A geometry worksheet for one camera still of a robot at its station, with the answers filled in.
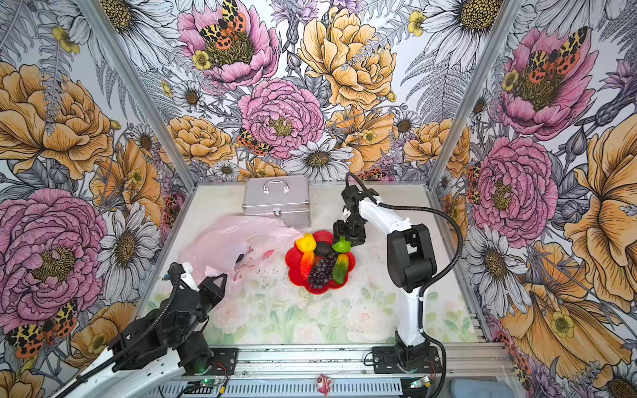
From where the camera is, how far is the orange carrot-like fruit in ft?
2.96

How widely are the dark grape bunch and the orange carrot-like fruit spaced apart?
0.01 metres

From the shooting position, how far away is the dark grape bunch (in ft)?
2.90

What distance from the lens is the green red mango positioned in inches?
34.1
